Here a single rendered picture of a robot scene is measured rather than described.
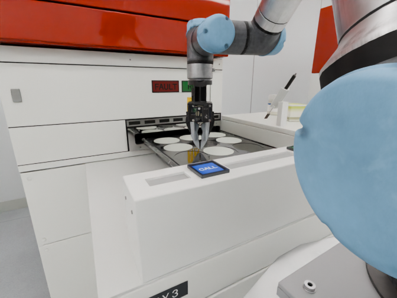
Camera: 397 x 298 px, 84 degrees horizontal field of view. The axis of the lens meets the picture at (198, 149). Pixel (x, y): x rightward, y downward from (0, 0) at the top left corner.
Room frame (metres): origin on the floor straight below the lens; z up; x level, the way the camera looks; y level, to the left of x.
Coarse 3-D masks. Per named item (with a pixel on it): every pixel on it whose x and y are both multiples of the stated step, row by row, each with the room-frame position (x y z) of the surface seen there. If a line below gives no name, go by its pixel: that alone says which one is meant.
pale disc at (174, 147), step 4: (172, 144) 0.76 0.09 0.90; (176, 144) 0.76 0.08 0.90; (180, 144) 0.76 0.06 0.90; (184, 144) 0.76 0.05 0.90; (188, 144) 0.76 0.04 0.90; (164, 148) 0.71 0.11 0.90; (168, 148) 0.71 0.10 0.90; (172, 148) 0.71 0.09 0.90; (176, 148) 0.71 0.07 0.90; (180, 148) 0.71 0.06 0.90; (184, 148) 0.71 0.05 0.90; (188, 148) 0.71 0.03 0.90
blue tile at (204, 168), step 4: (204, 164) 0.38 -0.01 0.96; (208, 164) 0.38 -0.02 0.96; (212, 164) 0.38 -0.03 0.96; (196, 168) 0.36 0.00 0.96; (200, 168) 0.36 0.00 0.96; (204, 168) 0.36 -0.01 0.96; (208, 168) 0.36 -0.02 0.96; (212, 168) 0.36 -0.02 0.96; (216, 168) 0.36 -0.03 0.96; (220, 168) 0.36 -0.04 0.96; (200, 172) 0.35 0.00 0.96; (204, 172) 0.35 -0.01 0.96; (208, 172) 0.35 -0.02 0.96
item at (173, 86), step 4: (156, 84) 0.92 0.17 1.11; (160, 84) 0.92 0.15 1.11; (164, 84) 0.93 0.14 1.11; (168, 84) 0.94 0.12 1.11; (172, 84) 0.95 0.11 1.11; (176, 84) 0.96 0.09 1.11; (156, 88) 0.92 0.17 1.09; (160, 88) 0.92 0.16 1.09; (164, 88) 0.93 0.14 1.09; (168, 88) 0.94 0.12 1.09; (172, 88) 0.95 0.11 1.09; (176, 88) 0.96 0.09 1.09
